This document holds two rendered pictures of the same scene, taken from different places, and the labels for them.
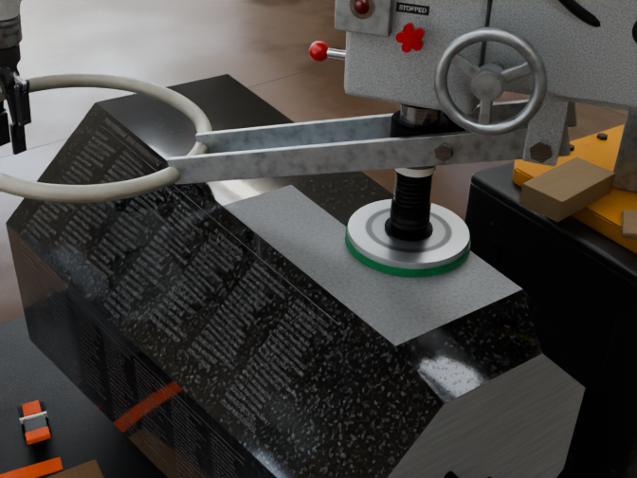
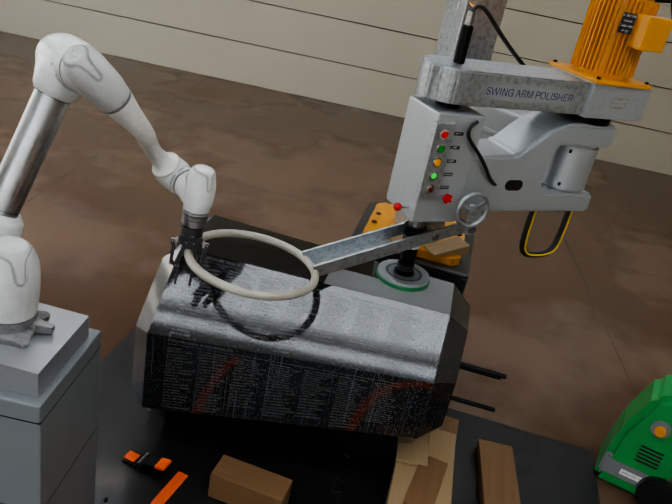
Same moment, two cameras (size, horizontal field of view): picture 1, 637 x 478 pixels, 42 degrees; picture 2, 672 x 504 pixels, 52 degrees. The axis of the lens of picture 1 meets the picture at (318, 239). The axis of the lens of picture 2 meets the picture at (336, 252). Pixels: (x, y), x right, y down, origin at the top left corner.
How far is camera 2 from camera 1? 193 cm
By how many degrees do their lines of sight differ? 41
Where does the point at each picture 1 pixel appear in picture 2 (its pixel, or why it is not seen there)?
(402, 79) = (435, 212)
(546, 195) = not seen: hidden behind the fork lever
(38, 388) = (118, 445)
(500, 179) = not seen: hidden behind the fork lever
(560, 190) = not seen: hidden behind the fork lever
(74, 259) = (231, 335)
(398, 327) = (442, 308)
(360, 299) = (419, 303)
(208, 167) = (333, 265)
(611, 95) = (496, 207)
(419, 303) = (436, 298)
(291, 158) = (373, 252)
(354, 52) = (420, 205)
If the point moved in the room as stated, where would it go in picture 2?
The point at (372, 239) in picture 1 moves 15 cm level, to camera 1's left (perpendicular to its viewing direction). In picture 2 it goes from (399, 279) to (373, 287)
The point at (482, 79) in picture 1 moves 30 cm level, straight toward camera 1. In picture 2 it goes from (473, 209) to (531, 247)
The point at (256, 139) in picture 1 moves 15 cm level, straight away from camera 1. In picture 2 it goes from (334, 248) to (306, 232)
